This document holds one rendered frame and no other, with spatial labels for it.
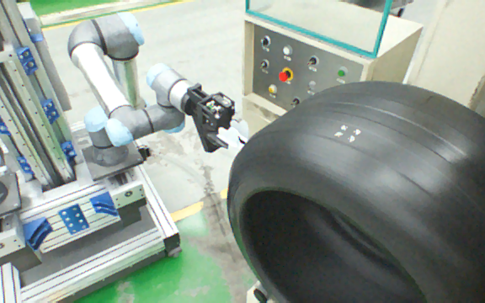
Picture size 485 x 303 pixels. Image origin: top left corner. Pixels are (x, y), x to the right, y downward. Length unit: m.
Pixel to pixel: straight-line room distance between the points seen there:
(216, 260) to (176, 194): 0.58
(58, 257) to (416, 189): 1.80
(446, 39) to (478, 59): 0.06
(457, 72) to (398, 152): 0.31
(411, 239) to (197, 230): 1.78
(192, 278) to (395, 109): 1.63
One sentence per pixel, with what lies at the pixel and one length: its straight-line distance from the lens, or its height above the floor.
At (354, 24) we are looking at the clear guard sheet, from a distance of 1.17.
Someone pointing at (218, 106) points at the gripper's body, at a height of 1.31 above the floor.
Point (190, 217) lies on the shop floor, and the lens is 2.23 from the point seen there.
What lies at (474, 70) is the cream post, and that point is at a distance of 0.75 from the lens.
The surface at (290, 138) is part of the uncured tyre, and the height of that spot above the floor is 1.43.
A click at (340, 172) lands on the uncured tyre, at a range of 0.49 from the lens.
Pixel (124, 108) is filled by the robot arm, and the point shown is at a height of 1.24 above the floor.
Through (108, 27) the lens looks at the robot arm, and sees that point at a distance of 1.22.
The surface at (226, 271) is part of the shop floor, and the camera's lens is 2.01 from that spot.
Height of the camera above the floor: 1.77
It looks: 43 degrees down
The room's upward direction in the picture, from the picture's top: straight up
